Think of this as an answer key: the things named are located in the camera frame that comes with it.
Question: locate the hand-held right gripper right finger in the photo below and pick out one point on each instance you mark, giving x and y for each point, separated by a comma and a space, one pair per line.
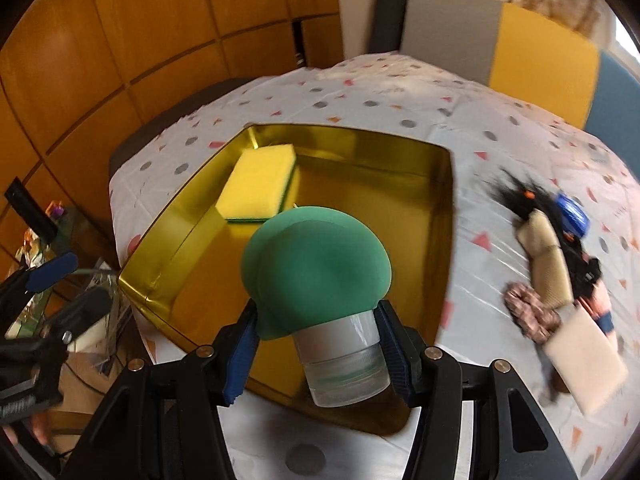
392, 347

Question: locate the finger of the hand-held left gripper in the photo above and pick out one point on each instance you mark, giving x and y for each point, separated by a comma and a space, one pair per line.
82, 312
52, 270

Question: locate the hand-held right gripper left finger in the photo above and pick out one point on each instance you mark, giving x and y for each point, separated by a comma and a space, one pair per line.
240, 355

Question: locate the green silicone travel bottle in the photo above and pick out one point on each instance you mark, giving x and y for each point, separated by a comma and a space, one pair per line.
315, 260

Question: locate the patterned fabric scrunchie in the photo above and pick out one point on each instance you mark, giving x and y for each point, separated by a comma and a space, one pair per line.
530, 310

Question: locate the gold metal tray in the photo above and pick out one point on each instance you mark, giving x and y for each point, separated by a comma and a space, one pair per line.
370, 195

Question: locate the yellow green-backed sponge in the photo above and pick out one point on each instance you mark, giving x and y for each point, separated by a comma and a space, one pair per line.
257, 180

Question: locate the beige bandage roll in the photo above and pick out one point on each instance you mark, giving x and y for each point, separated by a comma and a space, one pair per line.
545, 255

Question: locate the white foam sponge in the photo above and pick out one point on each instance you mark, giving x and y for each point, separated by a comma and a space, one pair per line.
585, 360

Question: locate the black-haired doll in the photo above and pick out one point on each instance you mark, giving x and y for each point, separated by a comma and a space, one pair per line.
575, 260

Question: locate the blue tissue packet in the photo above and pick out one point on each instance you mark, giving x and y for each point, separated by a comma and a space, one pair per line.
571, 215

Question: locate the person's left hand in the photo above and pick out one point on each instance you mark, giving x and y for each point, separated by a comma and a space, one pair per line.
32, 432

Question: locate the clear plastic bag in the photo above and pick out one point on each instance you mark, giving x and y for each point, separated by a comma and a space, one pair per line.
107, 310

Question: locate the black bar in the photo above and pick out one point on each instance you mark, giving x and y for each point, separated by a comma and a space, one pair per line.
30, 207

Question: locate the wooden wardrobe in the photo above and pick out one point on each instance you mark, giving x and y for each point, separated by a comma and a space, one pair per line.
125, 35

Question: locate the grey yellow blue chair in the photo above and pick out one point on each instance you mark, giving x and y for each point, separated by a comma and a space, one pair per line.
540, 45

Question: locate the black rolled mat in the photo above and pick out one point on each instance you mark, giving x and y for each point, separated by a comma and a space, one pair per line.
390, 5

